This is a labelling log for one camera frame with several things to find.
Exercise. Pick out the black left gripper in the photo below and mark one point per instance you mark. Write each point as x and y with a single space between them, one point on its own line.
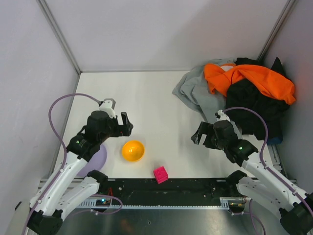
120 129

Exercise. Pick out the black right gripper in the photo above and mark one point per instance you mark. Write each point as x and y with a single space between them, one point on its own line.
205 136

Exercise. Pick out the grey cloth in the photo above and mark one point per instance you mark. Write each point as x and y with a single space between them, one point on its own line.
194 92

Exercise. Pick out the black cloth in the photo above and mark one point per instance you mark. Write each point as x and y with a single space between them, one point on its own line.
245 94

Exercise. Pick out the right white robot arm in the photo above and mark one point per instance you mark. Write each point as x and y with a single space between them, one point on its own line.
263 184

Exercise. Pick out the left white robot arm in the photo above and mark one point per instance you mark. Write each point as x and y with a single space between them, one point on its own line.
53 203

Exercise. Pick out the dark blue cloth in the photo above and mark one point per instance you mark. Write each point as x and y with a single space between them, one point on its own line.
274 141

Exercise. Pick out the orange cloth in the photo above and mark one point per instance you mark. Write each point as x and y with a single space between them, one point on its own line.
268 82

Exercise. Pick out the yellow plastic bowl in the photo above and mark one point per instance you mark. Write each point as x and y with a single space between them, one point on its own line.
133 151

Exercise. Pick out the purple plastic plate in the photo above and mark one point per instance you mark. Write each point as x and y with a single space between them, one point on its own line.
96 162

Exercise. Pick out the pink cube block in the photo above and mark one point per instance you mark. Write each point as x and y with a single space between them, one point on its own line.
160 175

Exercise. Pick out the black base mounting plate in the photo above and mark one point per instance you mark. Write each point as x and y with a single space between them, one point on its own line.
173 192

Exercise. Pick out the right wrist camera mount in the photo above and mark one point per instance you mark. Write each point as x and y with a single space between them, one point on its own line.
220 115

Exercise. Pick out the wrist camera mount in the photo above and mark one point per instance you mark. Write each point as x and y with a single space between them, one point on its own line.
220 115
108 106

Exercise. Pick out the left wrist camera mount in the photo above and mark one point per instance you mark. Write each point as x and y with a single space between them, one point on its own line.
108 106

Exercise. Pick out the aluminium frame rail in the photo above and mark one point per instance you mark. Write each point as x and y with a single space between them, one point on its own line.
278 163

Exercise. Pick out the left aluminium corner post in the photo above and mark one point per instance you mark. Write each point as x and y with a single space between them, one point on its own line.
58 34

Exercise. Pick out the aluminium corner post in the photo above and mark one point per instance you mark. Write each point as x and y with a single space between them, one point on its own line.
58 34
284 15

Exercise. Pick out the right aluminium corner post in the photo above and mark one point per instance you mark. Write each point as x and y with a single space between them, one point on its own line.
284 15

